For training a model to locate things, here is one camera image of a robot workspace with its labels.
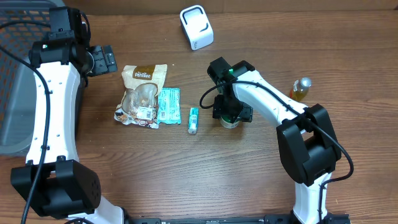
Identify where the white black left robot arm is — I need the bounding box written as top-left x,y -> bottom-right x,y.
11,39 -> 129,223

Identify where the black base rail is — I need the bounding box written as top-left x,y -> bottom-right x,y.
125,213 -> 300,224

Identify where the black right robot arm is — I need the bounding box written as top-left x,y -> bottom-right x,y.
207,57 -> 341,223

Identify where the teal white wet wipes pack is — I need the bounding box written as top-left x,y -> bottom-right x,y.
157,88 -> 182,124

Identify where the teal snack packet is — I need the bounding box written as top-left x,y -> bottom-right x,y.
188,108 -> 199,134

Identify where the brown white snack packet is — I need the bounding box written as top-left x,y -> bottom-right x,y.
114,64 -> 168,129

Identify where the yellow dish soap bottle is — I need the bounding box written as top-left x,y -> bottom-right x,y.
289,77 -> 312,101

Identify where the green lid white jar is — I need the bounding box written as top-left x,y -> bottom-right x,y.
220,116 -> 240,129

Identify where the grey plastic mesh basket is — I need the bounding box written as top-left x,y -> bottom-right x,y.
1,0 -> 65,157

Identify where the white black barcode scanner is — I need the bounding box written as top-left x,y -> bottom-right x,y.
179,5 -> 214,50

